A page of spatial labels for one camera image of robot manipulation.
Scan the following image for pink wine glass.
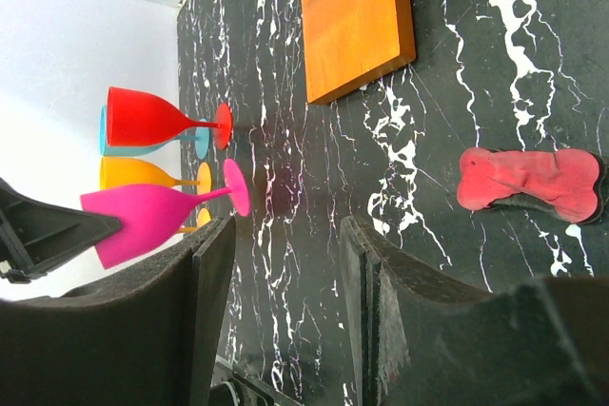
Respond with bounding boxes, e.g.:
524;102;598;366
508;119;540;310
80;159;250;269

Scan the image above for yellow-base orange wine glass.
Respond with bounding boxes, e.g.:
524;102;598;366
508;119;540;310
178;208;211;234

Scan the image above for gold wire wine glass rack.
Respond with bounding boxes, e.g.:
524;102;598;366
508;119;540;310
301;0;417;105

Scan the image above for blue wine glass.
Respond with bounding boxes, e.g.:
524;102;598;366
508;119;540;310
98;106;210;160

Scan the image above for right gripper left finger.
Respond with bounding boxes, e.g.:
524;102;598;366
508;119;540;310
1;217;236;405

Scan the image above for red wine glass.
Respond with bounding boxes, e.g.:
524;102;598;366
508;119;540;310
106;87;233;148

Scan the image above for yellow-base amber wine glass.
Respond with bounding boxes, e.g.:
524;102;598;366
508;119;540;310
99;157;212;193

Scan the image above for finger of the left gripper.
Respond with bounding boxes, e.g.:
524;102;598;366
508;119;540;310
1;181;122;283

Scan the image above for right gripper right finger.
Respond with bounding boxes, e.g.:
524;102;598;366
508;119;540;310
340;216;608;405

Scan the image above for red bow hair clip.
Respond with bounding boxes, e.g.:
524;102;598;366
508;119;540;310
457;147;608;223

